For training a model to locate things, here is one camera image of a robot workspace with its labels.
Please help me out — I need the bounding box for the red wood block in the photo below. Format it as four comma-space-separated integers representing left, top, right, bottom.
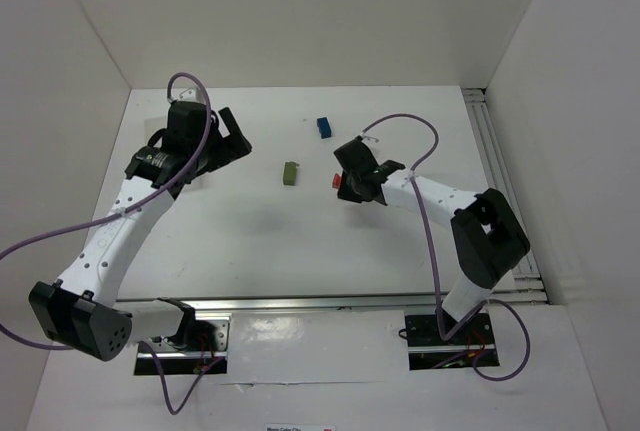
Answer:
332, 174, 342, 189

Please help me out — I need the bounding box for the green arch wood block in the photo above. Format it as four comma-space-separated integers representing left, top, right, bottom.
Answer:
282, 161, 299, 186

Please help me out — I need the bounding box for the blue wood block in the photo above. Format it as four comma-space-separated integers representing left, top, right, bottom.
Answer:
316, 117, 332, 139

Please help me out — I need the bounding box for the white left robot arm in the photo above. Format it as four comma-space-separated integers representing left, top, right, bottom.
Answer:
29, 101, 252, 361

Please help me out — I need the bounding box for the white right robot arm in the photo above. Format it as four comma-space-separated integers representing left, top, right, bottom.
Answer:
334, 137, 531, 341

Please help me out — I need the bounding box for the white paper label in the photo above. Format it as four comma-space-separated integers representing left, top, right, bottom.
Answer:
264, 423, 336, 431

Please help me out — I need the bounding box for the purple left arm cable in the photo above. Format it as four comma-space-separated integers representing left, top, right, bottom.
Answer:
0, 72, 226, 415

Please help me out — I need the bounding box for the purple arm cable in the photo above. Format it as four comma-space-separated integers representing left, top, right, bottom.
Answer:
360, 113, 531, 382
0, 72, 226, 415

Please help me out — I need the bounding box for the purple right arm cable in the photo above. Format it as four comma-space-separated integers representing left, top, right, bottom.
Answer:
360, 113, 531, 382

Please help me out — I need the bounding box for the aluminium front rail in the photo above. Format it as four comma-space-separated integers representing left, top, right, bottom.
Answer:
119, 291, 519, 315

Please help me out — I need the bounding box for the aluminium side rail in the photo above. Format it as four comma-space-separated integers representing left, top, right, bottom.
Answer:
461, 88, 549, 304

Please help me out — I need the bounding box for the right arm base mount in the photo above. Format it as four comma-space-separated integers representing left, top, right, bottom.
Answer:
398, 312, 499, 371

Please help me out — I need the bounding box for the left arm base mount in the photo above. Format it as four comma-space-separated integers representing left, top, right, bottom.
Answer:
134, 313, 231, 376

